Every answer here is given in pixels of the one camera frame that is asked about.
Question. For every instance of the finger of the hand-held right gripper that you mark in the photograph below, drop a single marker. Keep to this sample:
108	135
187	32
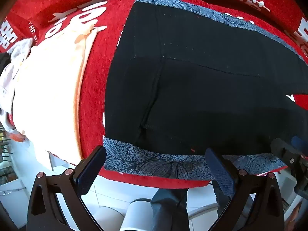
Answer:
286	152

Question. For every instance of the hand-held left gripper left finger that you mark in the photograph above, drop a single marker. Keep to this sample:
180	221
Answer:
92	170

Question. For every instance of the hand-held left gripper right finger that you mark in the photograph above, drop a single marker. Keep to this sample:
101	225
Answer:
221	173

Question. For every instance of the black pants grey floral trim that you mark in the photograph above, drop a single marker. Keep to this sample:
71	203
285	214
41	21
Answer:
192	89

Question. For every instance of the person's dark trouser leg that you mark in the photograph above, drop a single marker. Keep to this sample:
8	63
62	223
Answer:
221	202
170	207

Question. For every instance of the white round stool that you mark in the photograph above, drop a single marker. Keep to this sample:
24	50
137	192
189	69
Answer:
138	215

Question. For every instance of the cream folded cloth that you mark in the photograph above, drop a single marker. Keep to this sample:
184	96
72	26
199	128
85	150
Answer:
48	96

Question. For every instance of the red printed blanket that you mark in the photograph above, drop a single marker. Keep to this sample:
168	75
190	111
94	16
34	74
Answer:
101	65

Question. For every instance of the pale pink cloth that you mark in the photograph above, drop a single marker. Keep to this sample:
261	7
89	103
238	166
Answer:
9	77

